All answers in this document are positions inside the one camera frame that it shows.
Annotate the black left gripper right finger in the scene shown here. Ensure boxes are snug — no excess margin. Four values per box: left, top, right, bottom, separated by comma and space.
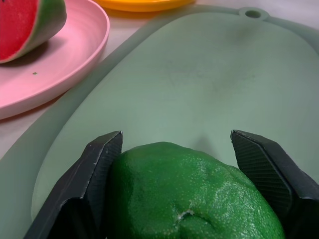
230, 129, 319, 239

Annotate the toy watermelon slice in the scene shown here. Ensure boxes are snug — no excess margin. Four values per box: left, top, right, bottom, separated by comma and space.
0, 0, 67, 64

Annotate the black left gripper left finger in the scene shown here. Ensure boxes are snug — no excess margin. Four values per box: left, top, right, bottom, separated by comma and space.
23, 130, 124, 239

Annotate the yellow plate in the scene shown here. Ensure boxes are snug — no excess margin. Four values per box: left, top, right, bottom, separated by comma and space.
94, 0, 196, 12

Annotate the pink plate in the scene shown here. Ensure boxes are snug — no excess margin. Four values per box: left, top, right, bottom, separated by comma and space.
0, 0, 111, 120

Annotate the green toy citrus fruit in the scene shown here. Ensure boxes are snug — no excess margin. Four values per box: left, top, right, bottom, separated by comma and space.
104, 141, 286, 239

